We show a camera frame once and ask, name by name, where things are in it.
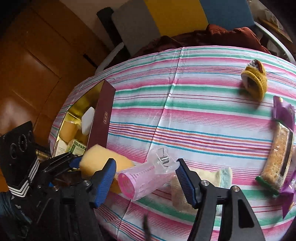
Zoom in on white carton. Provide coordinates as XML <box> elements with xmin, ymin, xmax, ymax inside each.
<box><xmin>53</xmin><ymin>138</ymin><xmax>70</xmax><ymax>158</ymax></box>

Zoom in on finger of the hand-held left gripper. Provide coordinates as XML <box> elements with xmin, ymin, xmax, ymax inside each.
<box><xmin>39</xmin><ymin>152</ymin><xmax>80</xmax><ymax>176</ymax></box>

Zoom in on wooden wardrobe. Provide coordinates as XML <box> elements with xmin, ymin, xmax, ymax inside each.
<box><xmin>0</xmin><ymin>0</ymin><xmax>111</xmax><ymax>193</ymax></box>

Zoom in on clear cracker packet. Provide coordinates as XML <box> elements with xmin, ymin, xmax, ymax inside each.
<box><xmin>255</xmin><ymin>122</ymin><xmax>296</xmax><ymax>195</ymax></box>

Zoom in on white soap bar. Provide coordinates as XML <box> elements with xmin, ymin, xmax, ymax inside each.
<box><xmin>81</xmin><ymin>107</ymin><xmax>96</xmax><ymax>136</ymax></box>

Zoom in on maroon gold-lined box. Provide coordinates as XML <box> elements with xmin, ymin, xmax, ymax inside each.
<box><xmin>48</xmin><ymin>79</ymin><xmax>116</xmax><ymax>160</ymax></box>

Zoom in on grey bed rail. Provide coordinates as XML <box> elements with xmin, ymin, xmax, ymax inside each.
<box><xmin>95</xmin><ymin>42</ymin><xmax>125</xmax><ymax>75</ymax></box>
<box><xmin>253</xmin><ymin>22</ymin><xmax>296</xmax><ymax>64</ymax></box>

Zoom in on yellow knitted toy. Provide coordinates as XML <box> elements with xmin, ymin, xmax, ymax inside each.
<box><xmin>241</xmin><ymin>59</ymin><xmax>268</xmax><ymax>100</ymax></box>

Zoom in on maroon blanket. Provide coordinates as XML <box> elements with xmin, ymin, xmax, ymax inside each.
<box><xmin>133</xmin><ymin>24</ymin><xmax>272</xmax><ymax>58</ymax></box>

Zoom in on person's blue jeans leg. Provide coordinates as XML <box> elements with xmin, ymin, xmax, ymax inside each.
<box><xmin>0</xmin><ymin>191</ymin><xmax>31</xmax><ymax>241</ymax></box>

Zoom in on beige sponge cloth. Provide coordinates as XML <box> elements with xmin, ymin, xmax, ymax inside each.
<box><xmin>171</xmin><ymin>166</ymin><xmax>233</xmax><ymax>215</ymax></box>

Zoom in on green patterned packet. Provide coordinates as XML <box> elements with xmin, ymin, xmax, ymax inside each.
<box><xmin>66</xmin><ymin>139</ymin><xmax>87</xmax><ymax>154</ymax></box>

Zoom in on striped bedsheet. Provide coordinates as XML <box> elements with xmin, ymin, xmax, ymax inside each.
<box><xmin>48</xmin><ymin>45</ymin><xmax>296</xmax><ymax>241</ymax></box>

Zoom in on wooden shelf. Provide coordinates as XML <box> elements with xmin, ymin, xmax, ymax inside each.
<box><xmin>259</xmin><ymin>14</ymin><xmax>294</xmax><ymax>43</ymax></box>

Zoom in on grey yellow blue headboard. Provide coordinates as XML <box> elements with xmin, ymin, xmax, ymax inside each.
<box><xmin>112</xmin><ymin>0</ymin><xmax>255</xmax><ymax>57</ymax></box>

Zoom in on pale yellow sponge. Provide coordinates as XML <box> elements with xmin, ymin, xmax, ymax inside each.
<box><xmin>79</xmin><ymin>145</ymin><xmax>136</xmax><ymax>194</ymax></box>

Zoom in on black pole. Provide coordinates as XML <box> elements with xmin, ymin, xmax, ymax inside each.
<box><xmin>97</xmin><ymin>7</ymin><xmax>130</xmax><ymax>58</ymax></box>

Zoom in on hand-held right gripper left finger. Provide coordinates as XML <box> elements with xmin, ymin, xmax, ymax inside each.
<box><xmin>35</xmin><ymin>158</ymin><xmax>117</xmax><ymax>241</ymax></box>

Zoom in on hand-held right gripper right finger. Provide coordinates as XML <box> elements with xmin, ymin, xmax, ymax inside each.
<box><xmin>176</xmin><ymin>158</ymin><xmax>266</xmax><ymax>241</ymax></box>

